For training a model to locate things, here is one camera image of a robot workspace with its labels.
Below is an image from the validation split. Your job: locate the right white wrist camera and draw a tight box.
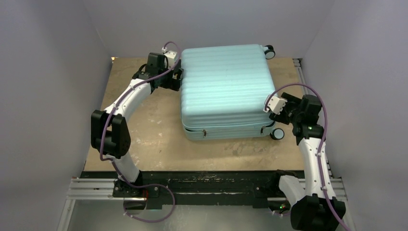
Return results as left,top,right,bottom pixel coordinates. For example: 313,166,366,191
263,95,287,115

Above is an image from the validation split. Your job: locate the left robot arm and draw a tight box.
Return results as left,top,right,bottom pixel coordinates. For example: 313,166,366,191
90,51,183,197

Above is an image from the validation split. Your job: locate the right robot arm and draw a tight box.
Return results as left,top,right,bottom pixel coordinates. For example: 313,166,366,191
264,93,346,231

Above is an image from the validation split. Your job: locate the light blue suitcase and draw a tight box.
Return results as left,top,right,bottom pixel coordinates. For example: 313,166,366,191
180,44,285,141

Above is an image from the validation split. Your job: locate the black metal base rail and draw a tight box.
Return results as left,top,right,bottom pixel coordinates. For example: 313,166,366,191
65,170,348,213

